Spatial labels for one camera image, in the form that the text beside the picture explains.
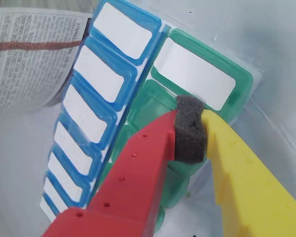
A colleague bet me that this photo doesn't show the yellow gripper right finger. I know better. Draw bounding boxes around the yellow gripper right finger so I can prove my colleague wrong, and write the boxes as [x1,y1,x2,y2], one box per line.
[201,109,296,237]

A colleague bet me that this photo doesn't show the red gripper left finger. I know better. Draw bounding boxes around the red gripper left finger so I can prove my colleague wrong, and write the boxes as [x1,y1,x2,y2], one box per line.
[41,95,208,237]

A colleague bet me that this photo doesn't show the green blue weekly pill organizer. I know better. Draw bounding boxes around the green blue weekly pill organizer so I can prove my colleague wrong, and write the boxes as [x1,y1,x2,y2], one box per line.
[39,0,254,233]

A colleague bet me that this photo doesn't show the pale grey tablecloth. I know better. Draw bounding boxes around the pale grey tablecloth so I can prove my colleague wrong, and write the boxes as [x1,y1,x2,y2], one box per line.
[0,0,296,237]

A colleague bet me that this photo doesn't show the printed newspaper sheet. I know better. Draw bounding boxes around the printed newspaper sheet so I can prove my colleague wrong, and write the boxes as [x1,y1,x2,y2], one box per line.
[0,7,92,114]

